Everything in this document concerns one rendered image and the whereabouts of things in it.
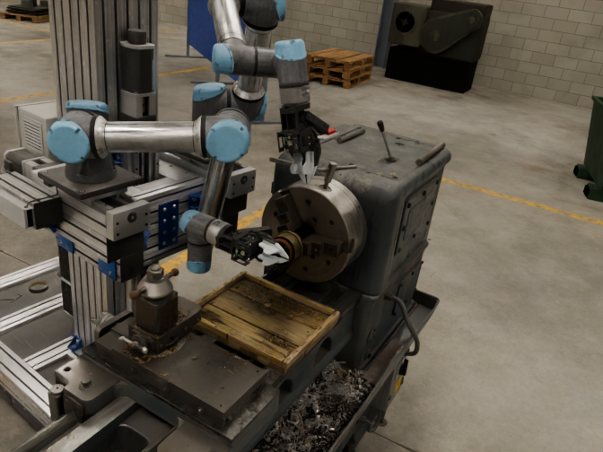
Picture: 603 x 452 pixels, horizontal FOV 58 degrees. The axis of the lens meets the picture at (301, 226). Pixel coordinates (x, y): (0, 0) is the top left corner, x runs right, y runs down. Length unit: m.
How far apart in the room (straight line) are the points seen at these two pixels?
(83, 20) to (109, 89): 0.22
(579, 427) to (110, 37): 2.63
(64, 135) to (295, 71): 0.63
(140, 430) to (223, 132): 0.76
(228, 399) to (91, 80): 1.15
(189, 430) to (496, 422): 1.87
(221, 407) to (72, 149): 0.79
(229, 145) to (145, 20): 0.66
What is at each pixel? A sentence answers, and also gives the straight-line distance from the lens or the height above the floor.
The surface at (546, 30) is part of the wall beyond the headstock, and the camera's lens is 11.48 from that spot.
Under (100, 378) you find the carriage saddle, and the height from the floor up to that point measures 0.91.
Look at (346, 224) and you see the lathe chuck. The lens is 1.58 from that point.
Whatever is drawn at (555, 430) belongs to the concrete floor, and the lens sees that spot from 2.99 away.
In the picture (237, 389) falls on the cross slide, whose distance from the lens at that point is 1.27.
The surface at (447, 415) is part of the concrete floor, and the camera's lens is 2.80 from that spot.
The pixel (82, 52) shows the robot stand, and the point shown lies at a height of 1.49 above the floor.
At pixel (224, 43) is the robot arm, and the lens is 1.47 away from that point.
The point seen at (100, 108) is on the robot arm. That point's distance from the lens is 1.71.
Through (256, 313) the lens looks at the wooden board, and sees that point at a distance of 1.64.
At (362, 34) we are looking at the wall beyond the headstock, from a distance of 12.36.
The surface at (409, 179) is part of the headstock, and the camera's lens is 1.77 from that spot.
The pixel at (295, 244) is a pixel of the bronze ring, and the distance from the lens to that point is 1.56.
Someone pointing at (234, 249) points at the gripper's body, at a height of 1.08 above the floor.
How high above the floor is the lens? 1.84
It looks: 26 degrees down
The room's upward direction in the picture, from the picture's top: 7 degrees clockwise
